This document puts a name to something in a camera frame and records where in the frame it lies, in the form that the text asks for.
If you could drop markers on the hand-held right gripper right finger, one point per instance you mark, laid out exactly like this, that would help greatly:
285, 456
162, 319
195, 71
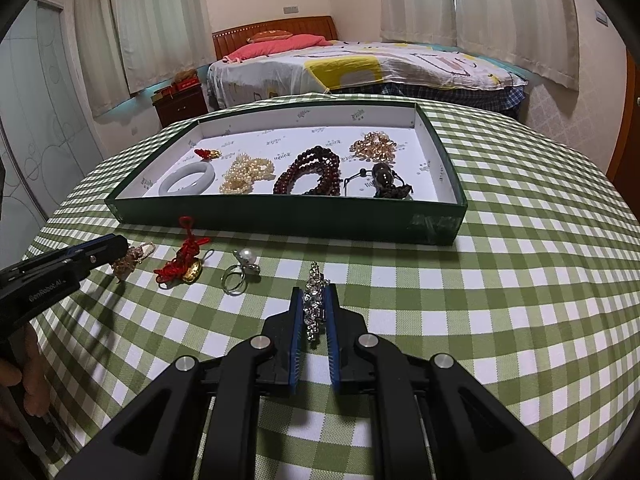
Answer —
332, 340

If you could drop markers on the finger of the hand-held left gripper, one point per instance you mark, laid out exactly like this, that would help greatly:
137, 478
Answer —
100, 254

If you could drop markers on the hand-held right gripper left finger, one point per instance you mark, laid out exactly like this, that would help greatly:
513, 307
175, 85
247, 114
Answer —
296, 340

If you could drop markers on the green cardboard box tray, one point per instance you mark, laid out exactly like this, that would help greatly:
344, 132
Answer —
280, 222

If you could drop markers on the pale jade bangle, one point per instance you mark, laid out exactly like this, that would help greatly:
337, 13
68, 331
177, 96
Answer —
200, 167

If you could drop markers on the red and gold charm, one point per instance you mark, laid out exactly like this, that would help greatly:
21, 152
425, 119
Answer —
206, 153

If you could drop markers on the person's left hand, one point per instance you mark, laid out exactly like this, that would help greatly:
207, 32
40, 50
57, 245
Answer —
35, 375

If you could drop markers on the red knot tassel pendant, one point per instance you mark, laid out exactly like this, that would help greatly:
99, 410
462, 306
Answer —
182, 260

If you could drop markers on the frosted glass sliding wardrobe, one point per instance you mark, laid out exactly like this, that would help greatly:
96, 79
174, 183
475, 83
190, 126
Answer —
40, 125

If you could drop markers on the dark wooden nightstand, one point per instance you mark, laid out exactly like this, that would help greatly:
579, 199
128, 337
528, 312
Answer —
182, 107

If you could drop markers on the green checked tablecloth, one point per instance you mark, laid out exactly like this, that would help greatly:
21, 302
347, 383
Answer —
500, 285

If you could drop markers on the white curtain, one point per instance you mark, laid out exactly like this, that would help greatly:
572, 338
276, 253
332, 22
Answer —
97, 40
417, 0
515, 20
160, 25

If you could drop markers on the pink pillow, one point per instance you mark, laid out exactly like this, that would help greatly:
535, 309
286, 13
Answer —
280, 45

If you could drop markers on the red embroidered cushion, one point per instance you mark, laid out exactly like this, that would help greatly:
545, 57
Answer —
270, 35

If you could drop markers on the patterned bedsheet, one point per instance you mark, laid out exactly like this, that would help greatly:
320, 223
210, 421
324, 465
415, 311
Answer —
400, 67

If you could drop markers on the blue plaid mattress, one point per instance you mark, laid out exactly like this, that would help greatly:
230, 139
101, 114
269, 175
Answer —
480, 100

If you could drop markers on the wooden bed headboard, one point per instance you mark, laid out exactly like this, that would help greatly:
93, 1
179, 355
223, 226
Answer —
300, 25

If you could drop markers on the brown wooden door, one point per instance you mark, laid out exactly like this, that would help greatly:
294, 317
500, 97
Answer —
625, 135

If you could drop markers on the wall light switch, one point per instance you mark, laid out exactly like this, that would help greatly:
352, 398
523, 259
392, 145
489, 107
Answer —
602, 17

